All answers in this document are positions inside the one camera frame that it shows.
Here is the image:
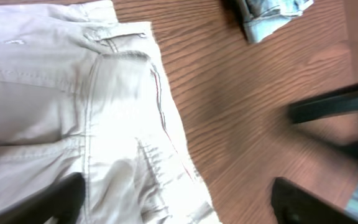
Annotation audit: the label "folded light blue jeans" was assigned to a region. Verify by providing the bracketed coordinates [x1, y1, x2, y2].
[236, 0, 314, 44]

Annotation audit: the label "beige khaki shorts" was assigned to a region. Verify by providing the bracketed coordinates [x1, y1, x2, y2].
[0, 1, 219, 223]

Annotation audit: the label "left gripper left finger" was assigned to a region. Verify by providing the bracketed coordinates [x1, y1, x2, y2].
[0, 172, 86, 224]

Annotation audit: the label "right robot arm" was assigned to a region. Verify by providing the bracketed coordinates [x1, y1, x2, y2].
[286, 83, 358, 160]

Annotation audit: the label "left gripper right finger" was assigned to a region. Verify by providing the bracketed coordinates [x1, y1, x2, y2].
[270, 177, 358, 224]

